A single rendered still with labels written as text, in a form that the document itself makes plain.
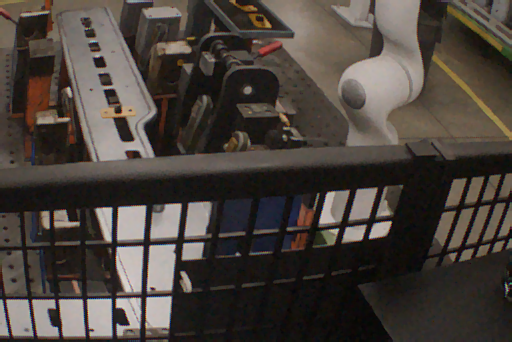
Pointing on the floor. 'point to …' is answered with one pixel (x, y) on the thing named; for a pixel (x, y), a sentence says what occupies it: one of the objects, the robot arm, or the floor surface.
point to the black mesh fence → (159, 172)
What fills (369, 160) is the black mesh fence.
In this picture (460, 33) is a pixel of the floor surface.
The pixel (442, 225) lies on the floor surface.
